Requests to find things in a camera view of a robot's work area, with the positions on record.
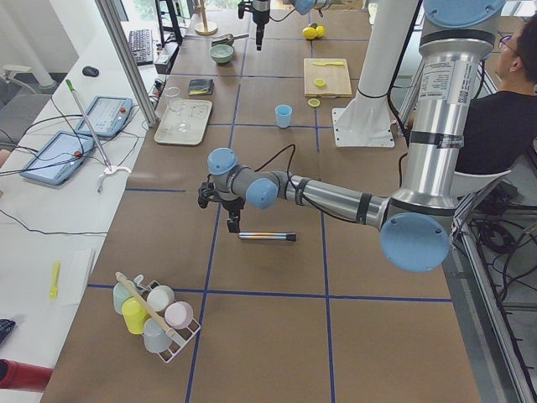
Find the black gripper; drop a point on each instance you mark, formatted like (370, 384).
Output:
(232, 205)

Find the light blue plastic cup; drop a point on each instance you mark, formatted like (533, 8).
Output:
(283, 115)

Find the white cup on rack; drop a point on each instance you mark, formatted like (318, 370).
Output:
(160, 297)

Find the pink cup on rack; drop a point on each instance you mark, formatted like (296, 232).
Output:
(179, 314)

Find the white cup rack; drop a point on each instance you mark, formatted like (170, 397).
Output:
(180, 337)

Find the green cup on rack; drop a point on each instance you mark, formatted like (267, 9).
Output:
(119, 295)

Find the yellow cup on rack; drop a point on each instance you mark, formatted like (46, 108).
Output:
(134, 316)

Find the grey cup on rack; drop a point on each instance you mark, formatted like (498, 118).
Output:
(154, 337)

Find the yellow whole lemon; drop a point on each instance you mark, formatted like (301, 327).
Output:
(320, 31)
(309, 33)

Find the cream bear tray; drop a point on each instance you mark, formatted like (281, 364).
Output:
(196, 113)

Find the clear wine glass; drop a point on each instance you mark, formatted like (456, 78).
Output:
(176, 104)

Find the grey folded cloth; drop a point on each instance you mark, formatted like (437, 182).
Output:
(200, 87)

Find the green bowl with ice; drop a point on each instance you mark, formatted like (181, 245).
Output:
(221, 53)

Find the blue teach pendant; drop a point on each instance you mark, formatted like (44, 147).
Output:
(109, 115)
(58, 159)

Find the bamboo cutting board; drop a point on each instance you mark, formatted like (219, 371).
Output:
(337, 79)

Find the metal ice scoop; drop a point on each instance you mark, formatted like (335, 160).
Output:
(228, 39)

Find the yellow plastic knife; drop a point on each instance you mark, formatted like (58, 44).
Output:
(328, 63)

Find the wooden mug tree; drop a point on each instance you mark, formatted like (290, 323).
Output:
(205, 27)

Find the black keyboard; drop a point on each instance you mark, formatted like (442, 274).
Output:
(140, 43)

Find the yellow small utensil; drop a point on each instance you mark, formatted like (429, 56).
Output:
(53, 292)

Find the black computer mouse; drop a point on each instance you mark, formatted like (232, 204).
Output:
(90, 71)

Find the white chair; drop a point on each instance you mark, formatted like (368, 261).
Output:
(464, 184)

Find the red bottle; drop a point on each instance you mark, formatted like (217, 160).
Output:
(24, 377)

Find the person in black shirt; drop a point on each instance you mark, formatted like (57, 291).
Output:
(502, 126)

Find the aluminium frame post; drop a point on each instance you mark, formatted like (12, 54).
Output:
(115, 30)

